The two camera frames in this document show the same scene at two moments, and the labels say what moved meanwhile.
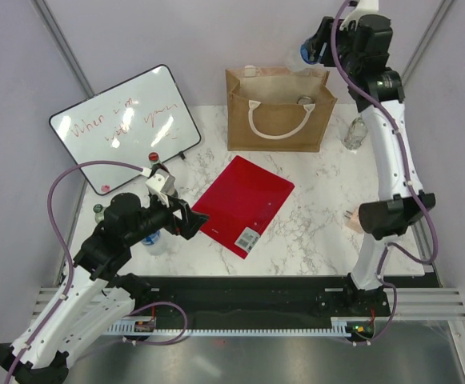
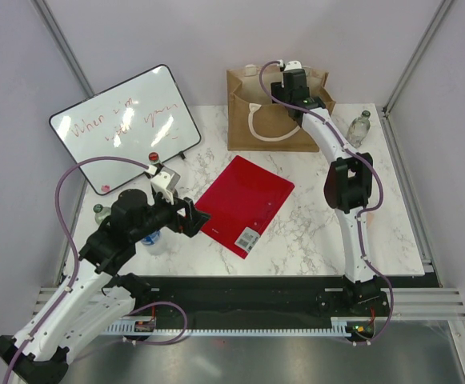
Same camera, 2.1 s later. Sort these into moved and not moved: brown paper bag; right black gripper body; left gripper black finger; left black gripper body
Moved: right black gripper body
Not moved: left black gripper body; left gripper black finger; brown paper bag
